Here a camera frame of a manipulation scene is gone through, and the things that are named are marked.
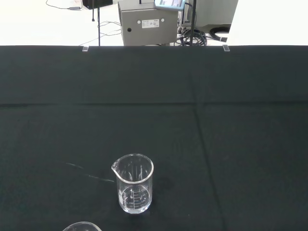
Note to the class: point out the clear plastic cloth clip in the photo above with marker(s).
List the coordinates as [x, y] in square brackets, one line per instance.
[85, 48]
[226, 47]

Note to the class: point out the black box on floor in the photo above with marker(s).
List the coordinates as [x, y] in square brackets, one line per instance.
[96, 3]

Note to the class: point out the black bench cloth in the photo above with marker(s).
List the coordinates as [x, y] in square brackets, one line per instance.
[154, 125]

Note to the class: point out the grey metal cabinet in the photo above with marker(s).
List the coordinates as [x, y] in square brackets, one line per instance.
[149, 33]

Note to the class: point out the tablet screen with teal frame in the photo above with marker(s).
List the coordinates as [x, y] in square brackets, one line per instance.
[169, 4]

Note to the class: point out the thin black tripod pole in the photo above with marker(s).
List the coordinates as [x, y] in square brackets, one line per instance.
[98, 29]

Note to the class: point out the thick black tripod pole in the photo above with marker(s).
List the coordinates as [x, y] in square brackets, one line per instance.
[193, 24]

